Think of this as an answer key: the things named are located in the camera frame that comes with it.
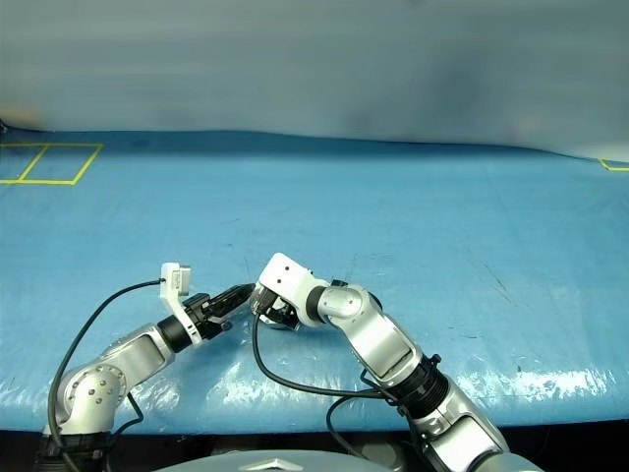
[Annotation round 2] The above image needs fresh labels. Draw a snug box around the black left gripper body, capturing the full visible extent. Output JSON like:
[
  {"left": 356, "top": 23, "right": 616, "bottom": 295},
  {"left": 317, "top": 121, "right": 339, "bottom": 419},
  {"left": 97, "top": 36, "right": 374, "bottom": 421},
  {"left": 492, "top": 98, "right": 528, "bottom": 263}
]
[{"left": 184, "top": 293, "right": 233, "bottom": 344}]

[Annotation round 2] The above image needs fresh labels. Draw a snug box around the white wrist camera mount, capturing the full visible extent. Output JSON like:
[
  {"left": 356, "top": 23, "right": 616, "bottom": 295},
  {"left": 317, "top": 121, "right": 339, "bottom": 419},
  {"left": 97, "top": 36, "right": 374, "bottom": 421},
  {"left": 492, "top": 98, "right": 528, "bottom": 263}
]
[
  {"left": 159, "top": 262, "right": 204, "bottom": 346},
  {"left": 256, "top": 252, "right": 328, "bottom": 328}
]

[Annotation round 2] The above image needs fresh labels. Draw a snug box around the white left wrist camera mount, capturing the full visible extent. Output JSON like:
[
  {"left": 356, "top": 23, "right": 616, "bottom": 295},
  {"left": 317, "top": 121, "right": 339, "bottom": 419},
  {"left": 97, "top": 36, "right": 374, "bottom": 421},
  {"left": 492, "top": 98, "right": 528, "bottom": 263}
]
[{"left": 159, "top": 262, "right": 204, "bottom": 346}]

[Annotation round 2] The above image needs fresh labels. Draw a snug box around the grey robot torso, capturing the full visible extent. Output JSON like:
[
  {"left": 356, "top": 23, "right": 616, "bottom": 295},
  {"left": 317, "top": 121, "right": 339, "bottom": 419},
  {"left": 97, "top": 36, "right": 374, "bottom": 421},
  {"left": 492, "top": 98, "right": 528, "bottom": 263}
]
[{"left": 159, "top": 456, "right": 374, "bottom": 472}]

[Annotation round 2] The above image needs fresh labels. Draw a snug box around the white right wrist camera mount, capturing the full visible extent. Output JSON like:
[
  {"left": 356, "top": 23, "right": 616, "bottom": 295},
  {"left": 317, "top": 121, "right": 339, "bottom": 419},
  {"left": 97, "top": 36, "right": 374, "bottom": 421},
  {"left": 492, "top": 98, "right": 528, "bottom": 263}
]
[{"left": 256, "top": 252, "right": 328, "bottom": 328}]

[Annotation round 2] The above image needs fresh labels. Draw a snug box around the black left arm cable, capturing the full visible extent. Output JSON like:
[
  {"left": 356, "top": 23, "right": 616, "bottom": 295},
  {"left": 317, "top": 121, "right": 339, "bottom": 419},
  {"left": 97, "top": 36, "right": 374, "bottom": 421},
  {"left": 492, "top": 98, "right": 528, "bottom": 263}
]
[{"left": 46, "top": 277, "right": 166, "bottom": 472}]

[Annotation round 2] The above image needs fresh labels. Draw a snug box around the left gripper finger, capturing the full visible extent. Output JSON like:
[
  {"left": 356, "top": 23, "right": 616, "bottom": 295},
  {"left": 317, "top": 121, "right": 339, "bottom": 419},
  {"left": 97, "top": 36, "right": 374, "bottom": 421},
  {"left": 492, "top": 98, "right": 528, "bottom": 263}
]
[
  {"left": 207, "top": 294, "right": 251, "bottom": 321},
  {"left": 214, "top": 282, "right": 257, "bottom": 310}
]

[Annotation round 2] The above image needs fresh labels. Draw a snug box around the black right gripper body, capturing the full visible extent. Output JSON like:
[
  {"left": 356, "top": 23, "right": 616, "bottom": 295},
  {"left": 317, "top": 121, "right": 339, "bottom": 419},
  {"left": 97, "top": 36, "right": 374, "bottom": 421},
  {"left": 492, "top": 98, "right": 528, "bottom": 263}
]
[{"left": 249, "top": 285, "right": 280, "bottom": 316}]

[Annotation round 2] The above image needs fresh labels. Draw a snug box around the grey rounded shape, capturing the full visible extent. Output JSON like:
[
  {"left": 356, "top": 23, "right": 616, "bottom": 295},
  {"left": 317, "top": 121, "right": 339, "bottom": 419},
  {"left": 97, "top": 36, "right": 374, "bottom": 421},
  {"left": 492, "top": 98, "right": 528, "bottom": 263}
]
[{"left": 358, "top": 440, "right": 407, "bottom": 466}]

